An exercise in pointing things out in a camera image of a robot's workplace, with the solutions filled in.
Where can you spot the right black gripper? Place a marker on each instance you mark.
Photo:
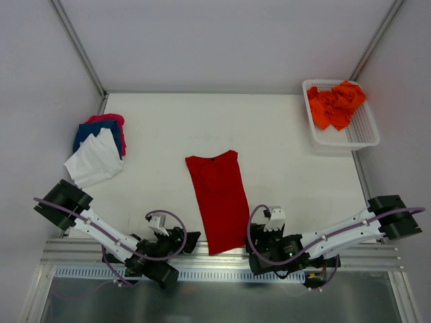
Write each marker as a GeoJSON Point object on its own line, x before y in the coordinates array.
{"type": "Point", "coordinates": [261, 235]}

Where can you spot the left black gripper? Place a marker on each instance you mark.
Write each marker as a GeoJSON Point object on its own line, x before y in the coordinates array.
{"type": "Point", "coordinates": [182, 239]}

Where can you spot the red t shirt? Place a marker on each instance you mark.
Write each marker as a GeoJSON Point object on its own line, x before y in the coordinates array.
{"type": "Point", "coordinates": [221, 199]}

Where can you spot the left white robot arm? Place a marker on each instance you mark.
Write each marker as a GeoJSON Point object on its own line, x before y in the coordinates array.
{"type": "Point", "coordinates": [127, 255]}

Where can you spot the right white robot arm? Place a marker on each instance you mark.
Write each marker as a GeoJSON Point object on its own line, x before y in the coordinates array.
{"type": "Point", "coordinates": [384, 217]}

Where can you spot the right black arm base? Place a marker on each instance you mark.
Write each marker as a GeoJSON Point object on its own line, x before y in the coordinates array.
{"type": "Point", "coordinates": [321, 262]}

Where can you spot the white folded t shirt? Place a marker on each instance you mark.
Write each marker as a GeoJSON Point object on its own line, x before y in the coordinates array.
{"type": "Point", "coordinates": [87, 171]}

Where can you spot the pink folded t shirt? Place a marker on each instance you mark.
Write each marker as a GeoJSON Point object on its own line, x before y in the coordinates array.
{"type": "Point", "coordinates": [114, 122]}

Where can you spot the white plastic basket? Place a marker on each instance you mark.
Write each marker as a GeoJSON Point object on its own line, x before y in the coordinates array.
{"type": "Point", "coordinates": [360, 133]}

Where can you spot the orange t shirt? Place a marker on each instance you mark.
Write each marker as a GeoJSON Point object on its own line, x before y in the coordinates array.
{"type": "Point", "coordinates": [336, 107]}

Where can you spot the blue folded t shirt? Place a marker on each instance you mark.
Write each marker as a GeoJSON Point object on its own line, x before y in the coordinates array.
{"type": "Point", "coordinates": [101, 146]}

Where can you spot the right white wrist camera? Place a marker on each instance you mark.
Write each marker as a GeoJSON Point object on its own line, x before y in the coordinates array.
{"type": "Point", "coordinates": [276, 219]}

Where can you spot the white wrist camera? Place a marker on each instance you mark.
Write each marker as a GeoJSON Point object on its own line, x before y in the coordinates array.
{"type": "Point", "coordinates": [276, 219]}
{"type": "Point", "coordinates": [156, 223]}

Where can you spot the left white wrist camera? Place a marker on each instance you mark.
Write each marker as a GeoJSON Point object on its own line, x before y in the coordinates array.
{"type": "Point", "coordinates": [156, 223]}

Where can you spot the white slotted cable duct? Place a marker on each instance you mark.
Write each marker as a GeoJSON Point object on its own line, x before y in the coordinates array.
{"type": "Point", "coordinates": [185, 274]}

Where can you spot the aluminium mounting rail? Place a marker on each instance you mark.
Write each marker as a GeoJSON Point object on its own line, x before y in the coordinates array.
{"type": "Point", "coordinates": [363, 257]}

